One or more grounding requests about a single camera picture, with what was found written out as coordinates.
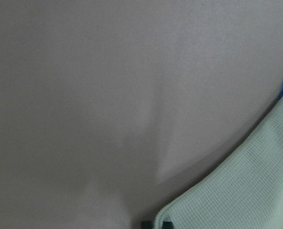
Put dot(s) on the brown paper table cover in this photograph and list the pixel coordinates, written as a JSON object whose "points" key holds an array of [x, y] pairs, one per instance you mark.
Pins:
{"points": [[109, 109]]}

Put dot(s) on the olive green long-sleeve shirt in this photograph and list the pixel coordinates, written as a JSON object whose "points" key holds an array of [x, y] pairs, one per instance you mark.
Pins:
{"points": [[244, 192]]}

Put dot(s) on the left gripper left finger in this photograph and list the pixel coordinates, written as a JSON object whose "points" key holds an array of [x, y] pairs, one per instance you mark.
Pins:
{"points": [[147, 224]]}

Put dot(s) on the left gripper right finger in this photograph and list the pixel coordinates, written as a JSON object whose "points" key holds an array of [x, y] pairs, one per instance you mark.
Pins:
{"points": [[167, 225]]}

